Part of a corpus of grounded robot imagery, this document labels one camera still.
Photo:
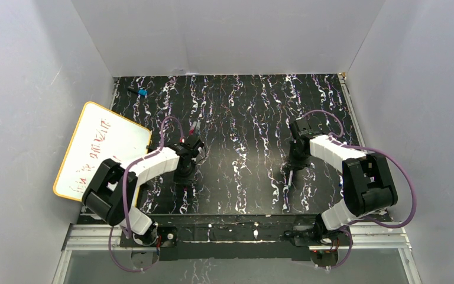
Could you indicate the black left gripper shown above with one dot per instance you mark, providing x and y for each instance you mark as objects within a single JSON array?
[{"x": 192, "y": 145}]

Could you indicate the black pen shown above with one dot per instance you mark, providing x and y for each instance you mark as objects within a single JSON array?
[{"x": 197, "y": 127}]

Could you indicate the yellow framed whiteboard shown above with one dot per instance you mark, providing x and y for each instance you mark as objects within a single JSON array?
[{"x": 100, "y": 134}]

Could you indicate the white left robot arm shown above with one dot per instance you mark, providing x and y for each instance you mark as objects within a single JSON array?
[{"x": 111, "y": 192}]

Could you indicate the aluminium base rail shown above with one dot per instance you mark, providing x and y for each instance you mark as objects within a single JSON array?
[{"x": 366, "y": 235}]

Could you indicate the white green pen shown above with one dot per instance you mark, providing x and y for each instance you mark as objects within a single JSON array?
[{"x": 290, "y": 178}]

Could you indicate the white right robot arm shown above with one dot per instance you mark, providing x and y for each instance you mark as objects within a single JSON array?
[{"x": 367, "y": 181}]

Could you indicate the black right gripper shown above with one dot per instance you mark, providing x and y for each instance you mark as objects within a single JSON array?
[{"x": 295, "y": 164}]

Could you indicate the blue capped black marker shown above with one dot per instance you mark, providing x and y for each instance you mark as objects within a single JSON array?
[{"x": 137, "y": 91}]

